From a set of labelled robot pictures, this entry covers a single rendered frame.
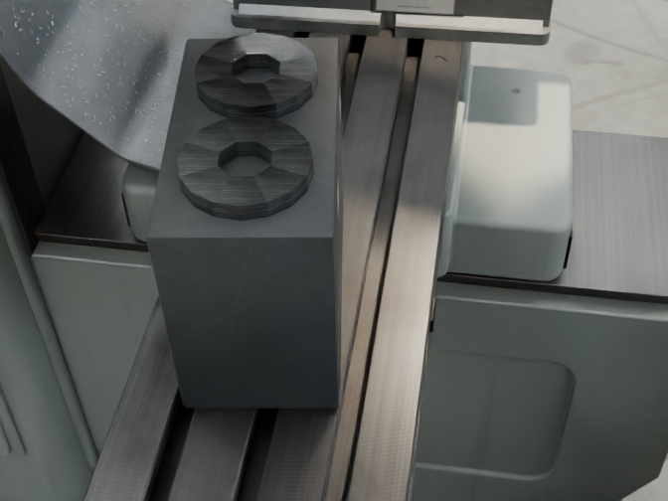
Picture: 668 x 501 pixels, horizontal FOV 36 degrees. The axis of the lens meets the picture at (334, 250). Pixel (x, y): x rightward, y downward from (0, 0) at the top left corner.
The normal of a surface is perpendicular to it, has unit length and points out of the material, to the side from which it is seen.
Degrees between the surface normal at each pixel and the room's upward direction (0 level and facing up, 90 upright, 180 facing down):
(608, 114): 0
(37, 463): 88
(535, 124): 0
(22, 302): 89
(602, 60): 0
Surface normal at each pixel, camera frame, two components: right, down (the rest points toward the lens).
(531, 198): -0.02, -0.70
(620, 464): -0.15, 0.71
